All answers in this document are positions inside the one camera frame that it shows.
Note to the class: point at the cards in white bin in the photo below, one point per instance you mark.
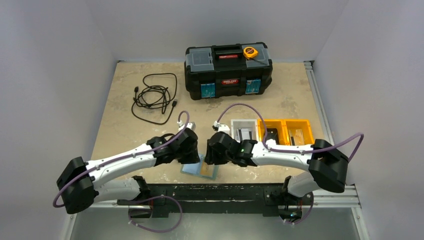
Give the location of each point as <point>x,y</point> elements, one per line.
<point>244,133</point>

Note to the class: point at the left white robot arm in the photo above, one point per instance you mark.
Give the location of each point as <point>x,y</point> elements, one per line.
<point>83,183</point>

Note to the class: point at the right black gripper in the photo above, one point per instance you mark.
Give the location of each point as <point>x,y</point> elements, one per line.
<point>212,156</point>

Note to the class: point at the orange plastic bin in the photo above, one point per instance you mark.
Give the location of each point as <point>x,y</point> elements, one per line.
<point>283,125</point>

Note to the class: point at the white plastic bin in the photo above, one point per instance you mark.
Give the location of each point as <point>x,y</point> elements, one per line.
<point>248,123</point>

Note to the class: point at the yellow tape measure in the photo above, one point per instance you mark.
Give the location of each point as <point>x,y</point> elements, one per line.
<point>250,52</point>

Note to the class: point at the black item in orange bin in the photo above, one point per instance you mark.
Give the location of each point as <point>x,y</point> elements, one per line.
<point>272,134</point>

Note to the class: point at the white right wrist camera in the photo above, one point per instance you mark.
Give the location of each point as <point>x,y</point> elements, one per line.
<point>218,127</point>

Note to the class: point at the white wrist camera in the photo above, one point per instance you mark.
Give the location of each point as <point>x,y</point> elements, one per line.
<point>218,127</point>
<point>183,125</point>

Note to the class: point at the beige card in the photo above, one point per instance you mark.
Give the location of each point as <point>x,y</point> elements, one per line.
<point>207,170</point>

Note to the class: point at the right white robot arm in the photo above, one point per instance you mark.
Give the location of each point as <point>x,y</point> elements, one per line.
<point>323,165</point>

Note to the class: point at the teal card holder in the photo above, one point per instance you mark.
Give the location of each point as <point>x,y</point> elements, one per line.
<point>192,169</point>

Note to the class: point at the aluminium frame rail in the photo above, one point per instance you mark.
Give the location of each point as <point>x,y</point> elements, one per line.
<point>325,199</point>

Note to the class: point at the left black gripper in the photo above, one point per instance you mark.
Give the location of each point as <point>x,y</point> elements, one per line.
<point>193,158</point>

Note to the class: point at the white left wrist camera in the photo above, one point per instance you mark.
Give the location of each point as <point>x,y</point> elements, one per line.
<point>183,125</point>

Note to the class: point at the card in orange bin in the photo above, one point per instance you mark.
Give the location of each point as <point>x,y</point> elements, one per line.
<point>296,137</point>

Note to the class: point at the black plastic toolbox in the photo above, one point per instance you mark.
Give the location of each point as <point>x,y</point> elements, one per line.
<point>222,71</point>

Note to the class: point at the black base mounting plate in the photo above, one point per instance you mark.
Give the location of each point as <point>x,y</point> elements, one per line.
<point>266,199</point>

